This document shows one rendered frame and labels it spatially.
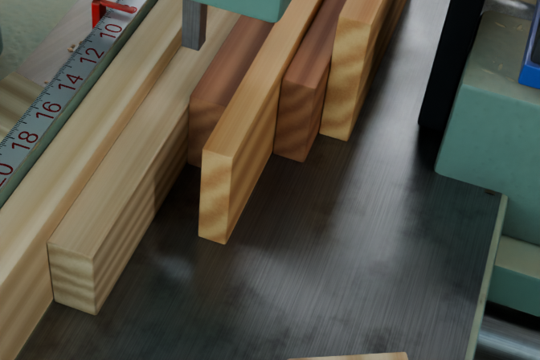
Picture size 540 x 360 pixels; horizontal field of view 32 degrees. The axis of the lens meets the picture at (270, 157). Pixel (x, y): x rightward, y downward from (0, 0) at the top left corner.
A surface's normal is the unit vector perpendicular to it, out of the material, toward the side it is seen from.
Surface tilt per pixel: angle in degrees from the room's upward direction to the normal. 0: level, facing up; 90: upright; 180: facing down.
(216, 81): 0
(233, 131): 0
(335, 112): 90
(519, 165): 90
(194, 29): 90
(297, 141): 90
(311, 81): 0
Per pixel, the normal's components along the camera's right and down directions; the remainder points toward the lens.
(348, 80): -0.32, 0.65
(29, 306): 0.94, 0.29
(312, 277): 0.09, -0.70
